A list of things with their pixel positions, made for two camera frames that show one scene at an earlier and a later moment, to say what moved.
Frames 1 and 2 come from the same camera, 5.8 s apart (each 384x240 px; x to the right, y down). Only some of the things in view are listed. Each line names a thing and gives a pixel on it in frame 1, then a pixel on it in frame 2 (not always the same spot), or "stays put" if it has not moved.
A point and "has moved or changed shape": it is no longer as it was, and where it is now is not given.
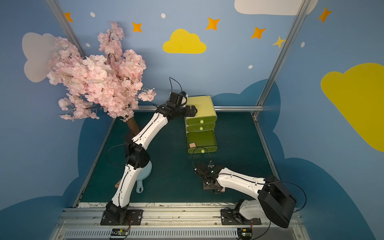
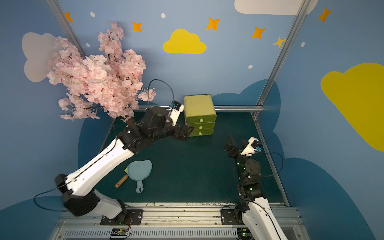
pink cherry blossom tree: x=108 y=83 stays put
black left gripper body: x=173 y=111 to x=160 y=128
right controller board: x=245 y=233 stays put
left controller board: x=120 y=232 stays put
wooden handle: x=117 y=184 stays put
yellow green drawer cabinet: x=200 y=129 has moved or changed shape
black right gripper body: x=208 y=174 to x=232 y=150
